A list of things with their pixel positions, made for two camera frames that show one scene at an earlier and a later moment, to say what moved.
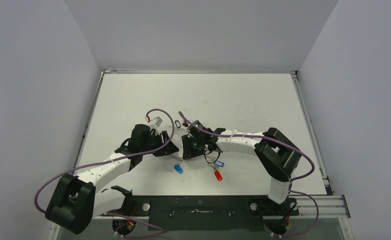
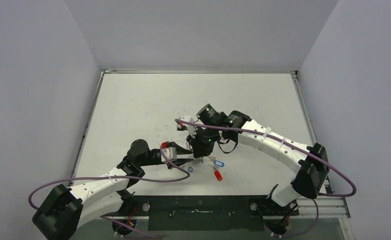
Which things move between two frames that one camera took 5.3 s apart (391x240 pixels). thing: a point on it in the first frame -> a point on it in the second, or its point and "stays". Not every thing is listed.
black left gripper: [169, 148] -> [178, 162]
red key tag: [218, 175] stays
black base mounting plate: [207, 213] stays
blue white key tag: [219, 163] stays
